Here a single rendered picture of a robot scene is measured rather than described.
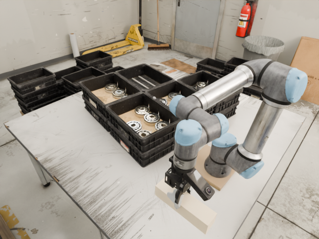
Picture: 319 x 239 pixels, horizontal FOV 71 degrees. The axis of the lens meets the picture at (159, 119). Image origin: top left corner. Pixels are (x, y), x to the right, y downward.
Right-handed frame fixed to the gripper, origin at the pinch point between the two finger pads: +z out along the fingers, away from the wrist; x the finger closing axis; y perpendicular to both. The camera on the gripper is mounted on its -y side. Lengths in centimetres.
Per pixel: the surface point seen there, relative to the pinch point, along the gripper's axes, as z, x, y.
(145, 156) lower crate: 14.4, -16.7, 37.0
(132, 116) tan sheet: 12, -35, 67
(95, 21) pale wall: 36, -226, 382
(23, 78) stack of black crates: 42, -27, 240
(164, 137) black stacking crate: 9.3, -31.4, 35.7
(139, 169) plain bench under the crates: 24.6, -13.8, 39.2
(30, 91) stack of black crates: 45, -22, 213
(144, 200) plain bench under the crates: 24.6, -1.3, 23.1
